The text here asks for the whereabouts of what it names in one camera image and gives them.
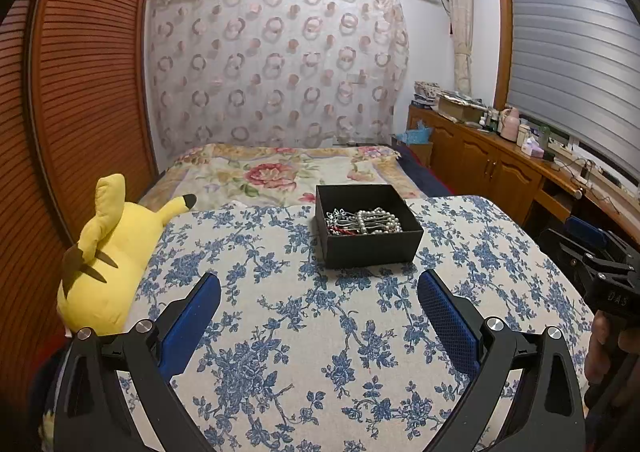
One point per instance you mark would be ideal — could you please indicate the pile of papers and books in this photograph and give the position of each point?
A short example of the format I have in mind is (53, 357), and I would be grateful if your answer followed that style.
(450, 100)

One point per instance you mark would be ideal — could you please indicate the yellow plush toy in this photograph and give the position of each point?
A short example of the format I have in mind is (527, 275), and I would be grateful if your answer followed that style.
(110, 262)

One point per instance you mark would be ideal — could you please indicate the blue floral cloth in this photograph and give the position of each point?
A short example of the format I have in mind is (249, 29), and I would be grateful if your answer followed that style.
(310, 332)

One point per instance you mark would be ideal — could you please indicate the pink kettle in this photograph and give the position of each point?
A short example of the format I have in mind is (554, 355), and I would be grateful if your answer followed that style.
(509, 127)

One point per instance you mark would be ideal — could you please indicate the floral bed blanket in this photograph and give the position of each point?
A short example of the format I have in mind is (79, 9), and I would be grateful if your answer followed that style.
(270, 175)

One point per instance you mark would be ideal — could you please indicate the circle patterned curtain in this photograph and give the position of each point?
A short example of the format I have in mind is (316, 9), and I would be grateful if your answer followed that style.
(275, 67)

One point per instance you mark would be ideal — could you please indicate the wooden cabinet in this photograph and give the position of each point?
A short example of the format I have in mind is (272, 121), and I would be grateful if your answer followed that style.
(480, 167)

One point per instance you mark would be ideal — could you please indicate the pink tissue box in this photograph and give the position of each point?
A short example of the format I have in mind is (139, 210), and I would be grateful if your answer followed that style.
(531, 147)

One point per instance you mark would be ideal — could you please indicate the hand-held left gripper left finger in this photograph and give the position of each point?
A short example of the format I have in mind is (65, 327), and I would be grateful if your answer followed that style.
(192, 322)

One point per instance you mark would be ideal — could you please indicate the wooden slatted wardrobe door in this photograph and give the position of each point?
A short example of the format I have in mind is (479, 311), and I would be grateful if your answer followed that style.
(75, 107)

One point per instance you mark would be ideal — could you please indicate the navy blue bedsheet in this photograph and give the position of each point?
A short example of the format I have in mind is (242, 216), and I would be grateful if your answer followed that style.
(425, 172)

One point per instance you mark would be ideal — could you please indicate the grey window blind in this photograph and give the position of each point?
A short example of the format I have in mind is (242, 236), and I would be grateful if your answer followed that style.
(575, 47)

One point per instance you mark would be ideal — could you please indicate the blue bag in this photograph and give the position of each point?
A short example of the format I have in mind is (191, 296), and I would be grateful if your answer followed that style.
(415, 136)

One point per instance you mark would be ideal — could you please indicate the person's right hand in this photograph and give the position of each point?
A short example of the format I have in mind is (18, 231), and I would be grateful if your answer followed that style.
(597, 347)

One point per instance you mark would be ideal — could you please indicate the black jewelry box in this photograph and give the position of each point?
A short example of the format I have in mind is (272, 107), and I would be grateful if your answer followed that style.
(370, 247)

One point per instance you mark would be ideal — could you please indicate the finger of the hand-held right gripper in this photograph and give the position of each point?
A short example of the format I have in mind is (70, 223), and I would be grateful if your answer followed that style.
(587, 232)
(565, 247)

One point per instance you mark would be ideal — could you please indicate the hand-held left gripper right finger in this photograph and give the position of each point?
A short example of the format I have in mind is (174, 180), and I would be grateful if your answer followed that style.
(445, 322)

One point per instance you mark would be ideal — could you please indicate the beige window curtain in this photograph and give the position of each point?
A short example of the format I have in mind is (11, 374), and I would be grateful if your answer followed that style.
(460, 22)

